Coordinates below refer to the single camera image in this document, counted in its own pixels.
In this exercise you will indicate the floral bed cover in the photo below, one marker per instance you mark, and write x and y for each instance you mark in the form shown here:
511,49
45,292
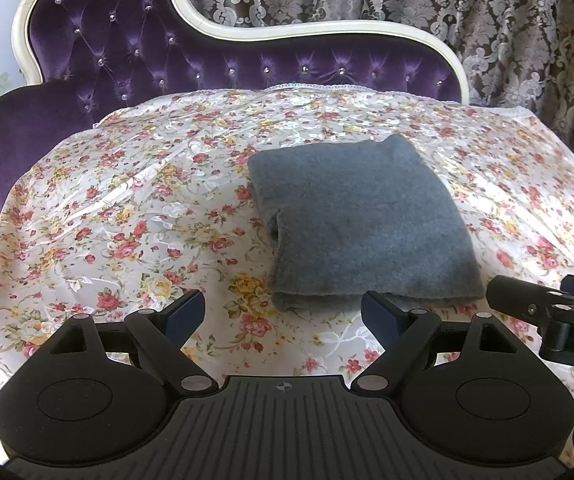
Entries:
117,230

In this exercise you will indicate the grey damask curtain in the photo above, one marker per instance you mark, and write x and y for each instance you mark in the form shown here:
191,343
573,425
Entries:
517,25

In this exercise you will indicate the purple tufted sofa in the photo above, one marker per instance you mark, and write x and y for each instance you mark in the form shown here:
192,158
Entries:
127,55

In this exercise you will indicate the grey fleece garment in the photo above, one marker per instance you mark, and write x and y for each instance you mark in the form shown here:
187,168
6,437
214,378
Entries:
362,220

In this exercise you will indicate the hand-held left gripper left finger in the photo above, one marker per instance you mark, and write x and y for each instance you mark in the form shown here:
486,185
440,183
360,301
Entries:
187,317

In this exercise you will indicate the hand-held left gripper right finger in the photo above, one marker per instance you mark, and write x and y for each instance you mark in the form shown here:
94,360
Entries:
379,317

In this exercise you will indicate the green wall decal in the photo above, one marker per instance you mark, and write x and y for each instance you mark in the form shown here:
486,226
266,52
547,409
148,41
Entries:
1,85

